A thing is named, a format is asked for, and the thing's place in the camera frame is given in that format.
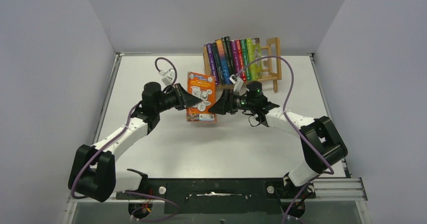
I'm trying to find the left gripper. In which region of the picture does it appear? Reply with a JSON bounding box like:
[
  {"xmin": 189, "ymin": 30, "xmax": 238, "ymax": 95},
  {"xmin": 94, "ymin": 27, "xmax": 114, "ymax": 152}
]
[{"xmin": 155, "ymin": 83, "xmax": 201, "ymax": 113}]

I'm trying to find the orange Treehouse book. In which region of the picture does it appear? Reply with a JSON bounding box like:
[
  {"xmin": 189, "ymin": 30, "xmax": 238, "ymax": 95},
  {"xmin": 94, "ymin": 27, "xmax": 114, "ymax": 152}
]
[{"xmin": 186, "ymin": 71, "xmax": 217, "ymax": 123}]

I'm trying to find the Jane Eyre book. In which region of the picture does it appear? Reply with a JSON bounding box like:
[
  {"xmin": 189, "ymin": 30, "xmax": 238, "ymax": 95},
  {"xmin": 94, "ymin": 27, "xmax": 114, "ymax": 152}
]
[{"xmin": 216, "ymin": 39, "xmax": 232, "ymax": 85}]

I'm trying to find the dark green book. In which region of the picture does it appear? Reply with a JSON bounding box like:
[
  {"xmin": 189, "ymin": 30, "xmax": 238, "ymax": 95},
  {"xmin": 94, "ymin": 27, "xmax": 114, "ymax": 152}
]
[{"xmin": 222, "ymin": 36, "xmax": 232, "ymax": 76}]

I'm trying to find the Little Women book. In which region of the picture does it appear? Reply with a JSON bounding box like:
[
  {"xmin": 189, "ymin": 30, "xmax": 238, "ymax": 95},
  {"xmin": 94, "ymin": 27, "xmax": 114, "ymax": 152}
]
[{"xmin": 212, "ymin": 42, "xmax": 226, "ymax": 85}]

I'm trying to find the purple comic book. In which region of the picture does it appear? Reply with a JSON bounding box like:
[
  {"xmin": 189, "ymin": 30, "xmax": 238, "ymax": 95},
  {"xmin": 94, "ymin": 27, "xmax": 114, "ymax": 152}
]
[{"xmin": 206, "ymin": 43, "xmax": 220, "ymax": 86}]

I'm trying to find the magenta Treehouse book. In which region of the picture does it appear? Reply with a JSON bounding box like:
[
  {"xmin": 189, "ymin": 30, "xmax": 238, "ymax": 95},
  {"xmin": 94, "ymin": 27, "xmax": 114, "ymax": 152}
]
[{"xmin": 231, "ymin": 40, "xmax": 242, "ymax": 75}]

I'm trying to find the lime green Treehouse book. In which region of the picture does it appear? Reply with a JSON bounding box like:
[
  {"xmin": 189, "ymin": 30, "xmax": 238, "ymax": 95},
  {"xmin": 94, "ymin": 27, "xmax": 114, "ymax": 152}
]
[{"xmin": 246, "ymin": 38, "xmax": 263, "ymax": 81}]

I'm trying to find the wooden book rack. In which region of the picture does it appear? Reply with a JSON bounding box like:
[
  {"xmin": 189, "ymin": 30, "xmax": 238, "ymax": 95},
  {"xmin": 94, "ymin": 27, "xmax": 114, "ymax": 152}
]
[{"xmin": 203, "ymin": 37, "xmax": 282, "ymax": 93}]

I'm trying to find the red Treehouse book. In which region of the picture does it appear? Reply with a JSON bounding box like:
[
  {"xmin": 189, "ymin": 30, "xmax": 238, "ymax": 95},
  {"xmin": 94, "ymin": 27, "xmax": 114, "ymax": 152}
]
[{"xmin": 236, "ymin": 39, "xmax": 248, "ymax": 82}]

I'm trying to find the black Moon and Sixpence book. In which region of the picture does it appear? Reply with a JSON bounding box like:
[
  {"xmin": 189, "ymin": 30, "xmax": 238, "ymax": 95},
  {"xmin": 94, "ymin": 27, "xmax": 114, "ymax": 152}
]
[{"xmin": 225, "ymin": 36, "xmax": 239, "ymax": 74}]

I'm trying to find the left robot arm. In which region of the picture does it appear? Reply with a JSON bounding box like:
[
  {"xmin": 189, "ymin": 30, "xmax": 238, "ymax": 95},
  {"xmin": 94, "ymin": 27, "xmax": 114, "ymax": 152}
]
[{"xmin": 68, "ymin": 82, "xmax": 202, "ymax": 202}]

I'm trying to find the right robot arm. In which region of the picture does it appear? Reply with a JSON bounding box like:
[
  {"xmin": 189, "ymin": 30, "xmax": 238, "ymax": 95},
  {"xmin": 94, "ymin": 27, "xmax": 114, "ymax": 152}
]
[{"xmin": 209, "ymin": 82, "xmax": 348, "ymax": 197}]

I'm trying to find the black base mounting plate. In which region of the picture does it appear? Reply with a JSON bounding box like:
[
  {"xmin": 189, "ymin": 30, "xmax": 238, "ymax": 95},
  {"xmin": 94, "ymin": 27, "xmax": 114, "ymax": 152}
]
[{"xmin": 116, "ymin": 178, "xmax": 316, "ymax": 214}]

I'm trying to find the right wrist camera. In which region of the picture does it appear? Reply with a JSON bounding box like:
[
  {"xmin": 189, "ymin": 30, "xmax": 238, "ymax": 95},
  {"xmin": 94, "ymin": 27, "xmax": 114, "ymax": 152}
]
[{"xmin": 229, "ymin": 74, "xmax": 244, "ymax": 94}]

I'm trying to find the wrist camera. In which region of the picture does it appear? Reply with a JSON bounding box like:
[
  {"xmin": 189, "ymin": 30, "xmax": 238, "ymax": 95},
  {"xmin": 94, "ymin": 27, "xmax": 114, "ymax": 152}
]
[
  {"xmin": 159, "ymin": 68, "xmax": 177, "ymax": 86},
  {"xmin": 229, "ymin": 74, "xmax": 244, "ymax": 94}
]

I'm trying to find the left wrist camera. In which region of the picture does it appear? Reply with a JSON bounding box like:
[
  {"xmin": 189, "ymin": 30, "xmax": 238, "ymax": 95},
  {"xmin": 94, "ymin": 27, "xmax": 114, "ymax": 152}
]
[{"xmin": 159, "ymin": 68, "xmax": 177, "ymax": 86}]

